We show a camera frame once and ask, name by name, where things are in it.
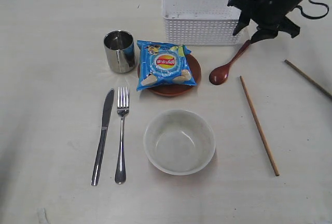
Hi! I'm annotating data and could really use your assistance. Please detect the brown wooden chopstick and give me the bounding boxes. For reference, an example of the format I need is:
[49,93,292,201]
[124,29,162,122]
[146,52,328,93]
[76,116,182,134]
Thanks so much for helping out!
[240,76,280,177]
[284,59,332,100]

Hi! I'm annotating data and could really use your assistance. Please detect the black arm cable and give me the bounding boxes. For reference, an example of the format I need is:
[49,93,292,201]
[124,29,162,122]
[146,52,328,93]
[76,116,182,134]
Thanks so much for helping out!
[295,0,329,20]

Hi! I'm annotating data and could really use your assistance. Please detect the brown round wooden plate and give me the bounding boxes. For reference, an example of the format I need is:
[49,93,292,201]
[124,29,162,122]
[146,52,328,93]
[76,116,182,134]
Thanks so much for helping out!
[147,54,201,97]

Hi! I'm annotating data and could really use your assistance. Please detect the clear faceted glass cup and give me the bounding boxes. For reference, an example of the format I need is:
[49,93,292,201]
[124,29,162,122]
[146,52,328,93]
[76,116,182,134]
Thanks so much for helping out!
[103,30,135,73]

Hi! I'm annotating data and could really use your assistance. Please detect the brown wooden spoon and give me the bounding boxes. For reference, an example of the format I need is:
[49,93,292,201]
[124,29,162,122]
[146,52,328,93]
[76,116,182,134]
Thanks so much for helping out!
[209,39,251,85]

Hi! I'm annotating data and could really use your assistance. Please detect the blue chips snack bag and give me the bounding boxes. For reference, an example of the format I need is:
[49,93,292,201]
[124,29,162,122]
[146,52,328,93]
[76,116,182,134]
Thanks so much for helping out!
[136,40,197,91]

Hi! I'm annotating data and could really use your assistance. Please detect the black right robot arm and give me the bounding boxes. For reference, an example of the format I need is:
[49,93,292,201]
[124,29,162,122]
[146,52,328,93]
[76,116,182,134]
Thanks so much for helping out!
[227,0,329,44]

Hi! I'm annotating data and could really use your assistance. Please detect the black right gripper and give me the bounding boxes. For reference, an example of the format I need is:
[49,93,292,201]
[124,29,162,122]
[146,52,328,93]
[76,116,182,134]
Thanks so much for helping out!
[227,0,301,44]

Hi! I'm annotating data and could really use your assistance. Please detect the white perforated plastic basket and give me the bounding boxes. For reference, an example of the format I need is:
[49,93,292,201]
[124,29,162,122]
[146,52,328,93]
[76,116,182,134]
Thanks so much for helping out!
[161,0,242,46]

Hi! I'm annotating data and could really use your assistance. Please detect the white patterned ceramic bowl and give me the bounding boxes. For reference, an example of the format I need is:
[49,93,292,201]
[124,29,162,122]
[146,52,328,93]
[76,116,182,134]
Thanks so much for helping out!
[143,109,216,176]

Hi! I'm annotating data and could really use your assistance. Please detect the silver table knife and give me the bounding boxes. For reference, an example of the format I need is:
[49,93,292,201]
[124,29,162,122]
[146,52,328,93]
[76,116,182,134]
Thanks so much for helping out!
[91,88,115,186]

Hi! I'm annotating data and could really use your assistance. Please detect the silver metal fork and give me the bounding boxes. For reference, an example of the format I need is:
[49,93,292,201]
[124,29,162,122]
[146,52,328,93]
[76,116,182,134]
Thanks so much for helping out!
[115,87,130,184]

